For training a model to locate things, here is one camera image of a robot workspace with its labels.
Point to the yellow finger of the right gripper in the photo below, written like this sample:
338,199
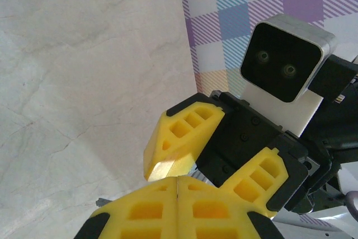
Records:
265,183
179,149

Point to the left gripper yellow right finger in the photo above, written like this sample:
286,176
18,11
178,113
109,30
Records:
212,219

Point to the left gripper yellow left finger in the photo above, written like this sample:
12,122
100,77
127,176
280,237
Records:
145,216

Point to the small grey metal object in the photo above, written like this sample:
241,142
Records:
101,202

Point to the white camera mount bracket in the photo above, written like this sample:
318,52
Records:
279,113

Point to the right wrist camera box silver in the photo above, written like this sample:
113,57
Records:
279,62

